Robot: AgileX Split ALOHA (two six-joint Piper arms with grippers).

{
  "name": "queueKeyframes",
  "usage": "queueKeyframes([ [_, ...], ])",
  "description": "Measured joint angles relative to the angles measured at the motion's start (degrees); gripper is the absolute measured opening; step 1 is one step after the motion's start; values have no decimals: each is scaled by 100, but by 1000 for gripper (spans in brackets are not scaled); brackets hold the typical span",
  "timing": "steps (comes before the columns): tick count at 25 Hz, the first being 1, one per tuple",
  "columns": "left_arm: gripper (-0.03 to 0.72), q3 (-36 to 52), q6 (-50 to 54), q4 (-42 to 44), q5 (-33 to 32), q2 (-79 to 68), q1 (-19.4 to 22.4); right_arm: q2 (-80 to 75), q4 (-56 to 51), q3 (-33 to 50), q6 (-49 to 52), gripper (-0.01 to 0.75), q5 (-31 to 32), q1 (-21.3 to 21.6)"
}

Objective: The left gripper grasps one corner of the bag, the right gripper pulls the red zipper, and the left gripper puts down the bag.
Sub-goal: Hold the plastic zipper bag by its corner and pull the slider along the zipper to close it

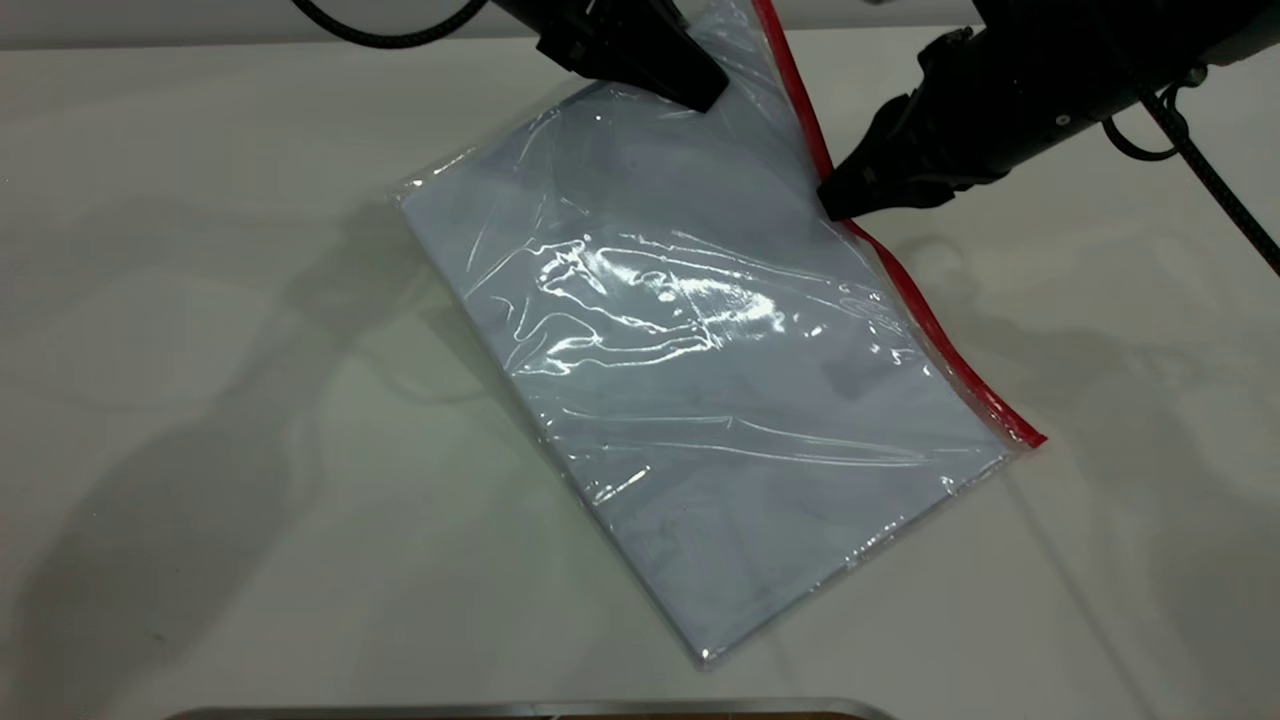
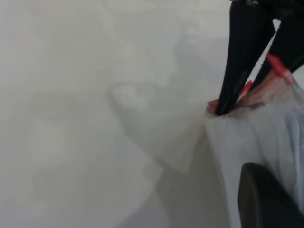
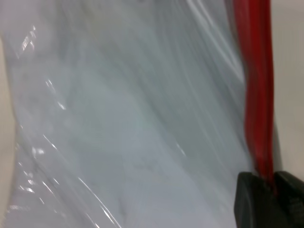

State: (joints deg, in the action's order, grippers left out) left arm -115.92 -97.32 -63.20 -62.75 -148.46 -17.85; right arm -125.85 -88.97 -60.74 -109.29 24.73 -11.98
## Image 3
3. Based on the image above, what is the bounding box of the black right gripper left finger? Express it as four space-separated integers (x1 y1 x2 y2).
233 171 279 228

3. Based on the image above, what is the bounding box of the clear zip bag red zipper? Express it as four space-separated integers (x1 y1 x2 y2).
0 0 277 228

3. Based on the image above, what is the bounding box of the white paper stack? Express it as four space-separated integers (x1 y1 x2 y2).
4 0 252 228

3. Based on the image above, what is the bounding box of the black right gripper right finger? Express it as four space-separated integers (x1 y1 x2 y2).
273 171 304 228

